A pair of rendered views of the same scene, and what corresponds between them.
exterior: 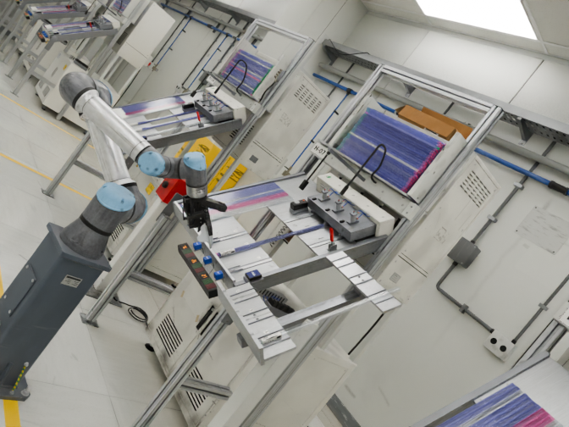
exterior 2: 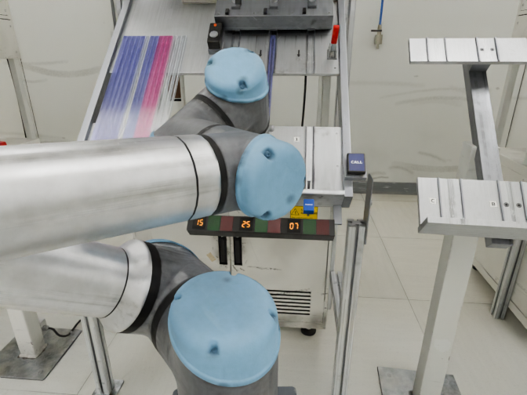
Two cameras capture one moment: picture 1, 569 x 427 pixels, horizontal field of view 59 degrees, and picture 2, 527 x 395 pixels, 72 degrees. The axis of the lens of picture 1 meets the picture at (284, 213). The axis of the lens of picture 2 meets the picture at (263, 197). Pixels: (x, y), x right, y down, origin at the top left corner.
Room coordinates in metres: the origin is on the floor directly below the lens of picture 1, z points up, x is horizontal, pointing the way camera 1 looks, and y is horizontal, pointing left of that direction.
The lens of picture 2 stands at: (1.36, 0.66, 1.02)
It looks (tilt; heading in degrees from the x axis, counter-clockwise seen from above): 21 degrees down; 317
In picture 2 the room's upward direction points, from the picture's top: straight up
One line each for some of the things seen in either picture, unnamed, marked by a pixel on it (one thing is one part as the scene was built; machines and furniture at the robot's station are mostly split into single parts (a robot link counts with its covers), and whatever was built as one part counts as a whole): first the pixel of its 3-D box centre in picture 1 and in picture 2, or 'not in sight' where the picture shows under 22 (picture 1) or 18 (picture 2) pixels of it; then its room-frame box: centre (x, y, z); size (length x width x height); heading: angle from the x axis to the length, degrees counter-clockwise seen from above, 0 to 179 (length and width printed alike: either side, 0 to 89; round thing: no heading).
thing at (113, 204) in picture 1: (111, 206); (223, 343); (1.63, 0.47, 0.72); 0.13 x 0.12 x 0.14; 176
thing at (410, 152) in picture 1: (391, 152); not in sight; (2.35, -0.21, 1.52); 0.51 x 0.13 x 0.27; 42
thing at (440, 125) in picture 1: (441, 127); not in sight; (2.63, -0.37, 1.82); 0.68 x 0.30 x 0.20; 42
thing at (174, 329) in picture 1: (244, 351); (243, 228); (2.47, -0.27, 0.31); 0.70 x 0.65 x 0.62; 42
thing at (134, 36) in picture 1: (106, 50); not in sight; (5.98, 2.87, 0.95); 1.36 x 0.82 x 1.90; 132
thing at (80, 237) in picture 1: (89, 233); not in sight; (1.62, 0.47, 0.60); 0.15 x 0.15 x 0.10
